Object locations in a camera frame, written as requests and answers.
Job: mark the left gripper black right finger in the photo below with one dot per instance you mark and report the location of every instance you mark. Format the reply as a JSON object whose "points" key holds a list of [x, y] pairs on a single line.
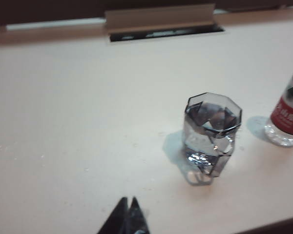
{"points": [[138, 219]]}

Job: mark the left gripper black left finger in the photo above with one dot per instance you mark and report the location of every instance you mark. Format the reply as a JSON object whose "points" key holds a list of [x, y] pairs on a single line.
{"points": [[117, 219]]}

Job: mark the clear red-label water bottle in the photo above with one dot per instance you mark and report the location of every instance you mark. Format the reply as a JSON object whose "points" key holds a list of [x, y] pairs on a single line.
{"points": [[285, 117]]}

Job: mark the grey octagonal glass mug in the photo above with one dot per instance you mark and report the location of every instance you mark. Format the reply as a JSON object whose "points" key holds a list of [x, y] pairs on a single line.
{"points": [[200, 146]]}

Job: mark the beige partition foot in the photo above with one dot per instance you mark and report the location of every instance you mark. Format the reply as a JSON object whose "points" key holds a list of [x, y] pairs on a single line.
{"points": [[3, 28]]}

